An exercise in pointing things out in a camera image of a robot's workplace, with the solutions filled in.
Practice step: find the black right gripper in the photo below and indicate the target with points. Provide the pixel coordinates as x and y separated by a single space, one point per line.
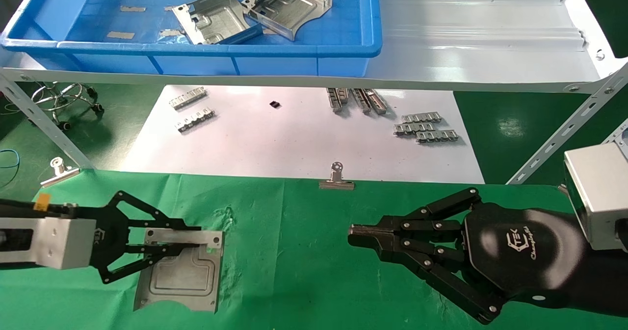
520 251

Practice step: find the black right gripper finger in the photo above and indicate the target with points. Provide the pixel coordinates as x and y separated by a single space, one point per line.
373 234

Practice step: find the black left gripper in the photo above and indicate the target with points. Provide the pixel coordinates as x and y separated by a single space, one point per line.
110 234

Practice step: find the stamped sheet metal bracket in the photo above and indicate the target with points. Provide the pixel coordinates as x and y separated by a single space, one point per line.
216 21
181 278
289 6

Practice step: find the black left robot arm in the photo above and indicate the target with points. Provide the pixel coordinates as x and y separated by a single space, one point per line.
19 206

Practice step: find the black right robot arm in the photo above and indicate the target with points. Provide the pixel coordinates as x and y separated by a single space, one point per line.
606 281

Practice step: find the silver binder clip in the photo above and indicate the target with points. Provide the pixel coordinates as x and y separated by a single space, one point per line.
336 183
59 173

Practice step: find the green table cloth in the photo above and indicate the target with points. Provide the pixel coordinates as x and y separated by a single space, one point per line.
304 271

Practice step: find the yellow tape tag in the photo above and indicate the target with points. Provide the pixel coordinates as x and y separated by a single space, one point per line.
42 201

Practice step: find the notched metal strip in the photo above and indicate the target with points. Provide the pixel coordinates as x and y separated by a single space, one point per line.
187 98
436 136
413 129
421 118
195 120

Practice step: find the white paper sheet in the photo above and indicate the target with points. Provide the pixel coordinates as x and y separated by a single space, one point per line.
294 139

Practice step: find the perforated metal shelf strut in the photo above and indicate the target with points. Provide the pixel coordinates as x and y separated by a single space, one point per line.
564 134
617 133
44 124

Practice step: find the chrome stool base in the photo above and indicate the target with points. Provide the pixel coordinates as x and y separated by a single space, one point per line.
64 99

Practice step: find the small black part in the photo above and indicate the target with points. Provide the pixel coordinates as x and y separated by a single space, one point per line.
274 104

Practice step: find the blue plastic bin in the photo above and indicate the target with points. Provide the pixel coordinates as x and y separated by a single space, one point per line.
314 50

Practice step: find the grey tape patch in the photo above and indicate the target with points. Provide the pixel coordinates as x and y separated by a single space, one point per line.
132 9
169 33
120 35

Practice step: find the white shelf panel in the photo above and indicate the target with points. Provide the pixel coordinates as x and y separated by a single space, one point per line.
466 40

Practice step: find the metal slide rail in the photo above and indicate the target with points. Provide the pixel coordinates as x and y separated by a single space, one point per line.
334 100
377 102
344 95
361 102

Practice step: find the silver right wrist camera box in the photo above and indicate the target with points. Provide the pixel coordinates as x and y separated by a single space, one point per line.
598 197

